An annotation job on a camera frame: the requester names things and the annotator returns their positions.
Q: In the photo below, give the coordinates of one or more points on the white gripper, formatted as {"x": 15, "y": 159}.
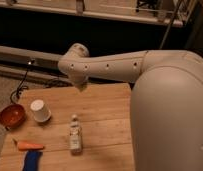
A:
{"x": 81, "y": 86}

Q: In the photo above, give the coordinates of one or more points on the small white bottle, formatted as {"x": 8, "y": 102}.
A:
{"x": 75, "y": 136}

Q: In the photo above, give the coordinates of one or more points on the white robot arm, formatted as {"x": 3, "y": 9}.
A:
{"x": 166, "y": 108}

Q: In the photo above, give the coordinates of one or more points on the white paper cup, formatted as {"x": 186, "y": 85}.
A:
{"x": 41, "y": 112}

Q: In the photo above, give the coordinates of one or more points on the red bowl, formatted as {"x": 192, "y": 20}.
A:
{"x": 12, "y": 116}

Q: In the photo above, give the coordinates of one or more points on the orange toy carrot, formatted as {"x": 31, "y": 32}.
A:
{"x": 23, "y": 145}

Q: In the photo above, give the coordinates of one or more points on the blue cloth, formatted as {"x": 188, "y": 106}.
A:
{"x": 31, "y": 160}

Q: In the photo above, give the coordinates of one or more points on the metal pole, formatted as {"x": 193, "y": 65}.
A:
{"x": 173, "y": 16}

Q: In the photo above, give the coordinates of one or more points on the long grey baseboard rail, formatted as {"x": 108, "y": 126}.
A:
{"x": 20, "y": 57}

